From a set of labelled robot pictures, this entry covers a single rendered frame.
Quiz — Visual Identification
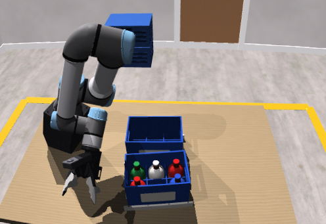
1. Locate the blue crate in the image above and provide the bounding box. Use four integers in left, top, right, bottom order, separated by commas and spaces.
124, 150, 191, 206
125, 116, 183, 154

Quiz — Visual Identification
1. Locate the green bottle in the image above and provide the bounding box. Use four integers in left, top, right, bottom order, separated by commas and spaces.
129, 162, 147, 180

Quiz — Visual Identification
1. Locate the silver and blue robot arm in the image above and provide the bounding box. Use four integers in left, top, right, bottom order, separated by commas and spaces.
51, 23, 135, 149

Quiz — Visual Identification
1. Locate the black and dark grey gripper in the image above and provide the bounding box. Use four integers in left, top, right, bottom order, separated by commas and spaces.
62, 145, 103, 205

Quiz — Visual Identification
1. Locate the red bottle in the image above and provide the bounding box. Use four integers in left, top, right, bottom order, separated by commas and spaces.
168, 159, 184, 178
130, 176, 146, 186

